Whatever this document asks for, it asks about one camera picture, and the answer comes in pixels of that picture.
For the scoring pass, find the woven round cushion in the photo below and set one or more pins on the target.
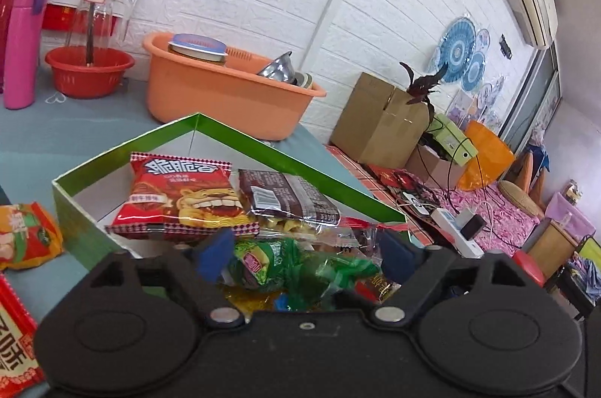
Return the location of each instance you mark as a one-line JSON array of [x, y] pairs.
[[521, 198]]

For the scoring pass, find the small green snack packet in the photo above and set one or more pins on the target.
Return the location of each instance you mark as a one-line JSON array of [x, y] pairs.
[[338, 269]]

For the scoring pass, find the teal printed tablecloth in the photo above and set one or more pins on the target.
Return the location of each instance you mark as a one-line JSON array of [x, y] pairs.
[[28, 135]]

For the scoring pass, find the orange plastic basin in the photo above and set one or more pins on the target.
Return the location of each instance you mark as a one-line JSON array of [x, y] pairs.
[[211, 97]]

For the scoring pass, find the pink bottle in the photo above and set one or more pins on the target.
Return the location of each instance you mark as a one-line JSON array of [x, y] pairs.
[[21, 50]]

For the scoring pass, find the clear cracker packet dark label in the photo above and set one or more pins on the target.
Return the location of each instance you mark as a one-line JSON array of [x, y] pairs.
[[281, 196]]

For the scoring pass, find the red noodle snack packet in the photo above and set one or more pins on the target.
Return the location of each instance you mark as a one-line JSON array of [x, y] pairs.
[[178, 191]]

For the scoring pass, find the orange plastic bag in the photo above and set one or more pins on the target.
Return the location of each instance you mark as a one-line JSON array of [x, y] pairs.
[[488, 153]]

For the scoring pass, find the red round stool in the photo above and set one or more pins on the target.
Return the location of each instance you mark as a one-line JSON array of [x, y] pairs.
[[529, 266]]

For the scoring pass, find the dark glass window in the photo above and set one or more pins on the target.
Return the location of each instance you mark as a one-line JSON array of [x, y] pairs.
[[535, 97]]

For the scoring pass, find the steel bowl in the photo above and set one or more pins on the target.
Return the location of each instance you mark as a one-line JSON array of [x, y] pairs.
[[277, 69]]

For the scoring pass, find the blue lidded container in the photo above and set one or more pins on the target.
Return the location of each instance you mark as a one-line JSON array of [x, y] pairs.
[[197, 45]]

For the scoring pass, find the red plaid cloth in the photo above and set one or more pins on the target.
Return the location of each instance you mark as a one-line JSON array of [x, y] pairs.
[[361, 172]]

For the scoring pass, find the light green box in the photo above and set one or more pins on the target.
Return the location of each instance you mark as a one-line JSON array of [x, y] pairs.
[[453, 139]]

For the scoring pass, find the small black wall device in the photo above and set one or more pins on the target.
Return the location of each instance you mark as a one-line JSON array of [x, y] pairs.
[[505, 45]]

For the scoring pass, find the red packet white print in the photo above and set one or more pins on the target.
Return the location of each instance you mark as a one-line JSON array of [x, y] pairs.
[[14, 332]]

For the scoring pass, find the large cardboard box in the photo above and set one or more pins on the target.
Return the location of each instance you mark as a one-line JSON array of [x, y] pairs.
[[371, 121]]

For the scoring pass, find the dark red plant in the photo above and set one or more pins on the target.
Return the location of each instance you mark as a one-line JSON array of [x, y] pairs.
[[420, 90]]

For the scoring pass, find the red paper envelopes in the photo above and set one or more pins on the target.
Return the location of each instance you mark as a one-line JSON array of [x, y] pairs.
[[404, 186]]

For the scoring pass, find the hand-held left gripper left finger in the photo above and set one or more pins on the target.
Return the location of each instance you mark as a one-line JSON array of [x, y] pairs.
[[215, 254]]

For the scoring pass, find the small cardboard box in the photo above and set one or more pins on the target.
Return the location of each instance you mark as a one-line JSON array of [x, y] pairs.
[[432, 168]]

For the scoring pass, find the golden clear snack packet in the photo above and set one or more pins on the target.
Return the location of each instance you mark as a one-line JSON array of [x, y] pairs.
[[253, 301]]

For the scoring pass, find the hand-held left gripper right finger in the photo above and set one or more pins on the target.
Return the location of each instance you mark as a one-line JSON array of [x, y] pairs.
[[396, 254]]

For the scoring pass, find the green cardboard box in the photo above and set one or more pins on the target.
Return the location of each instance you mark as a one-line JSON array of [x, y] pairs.
[[291, 165]]

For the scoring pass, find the black power adapter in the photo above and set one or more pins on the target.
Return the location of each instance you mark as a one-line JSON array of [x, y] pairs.
[[473, 226]]

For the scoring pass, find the glass pitcher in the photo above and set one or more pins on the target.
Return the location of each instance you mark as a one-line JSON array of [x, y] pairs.
[[105, 17]]

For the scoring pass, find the dark stirring stick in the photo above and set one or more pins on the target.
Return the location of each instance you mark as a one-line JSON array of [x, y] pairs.
[[91, 41]]

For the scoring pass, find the white power strip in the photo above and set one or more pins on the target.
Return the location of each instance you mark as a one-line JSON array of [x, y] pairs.
[[450, 229]]

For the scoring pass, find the beige cup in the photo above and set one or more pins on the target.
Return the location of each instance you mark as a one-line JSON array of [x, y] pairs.
[[304, 80]]

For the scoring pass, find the small blue round wall decoration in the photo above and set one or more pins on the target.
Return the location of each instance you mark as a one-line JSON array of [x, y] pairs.
[[474, 71]]

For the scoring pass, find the large blue round wall decoration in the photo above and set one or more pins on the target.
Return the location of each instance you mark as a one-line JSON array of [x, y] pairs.
[[453, 48]]

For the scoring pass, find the red plastic basin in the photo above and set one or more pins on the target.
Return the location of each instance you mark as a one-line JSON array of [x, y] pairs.
[[84, 83]]

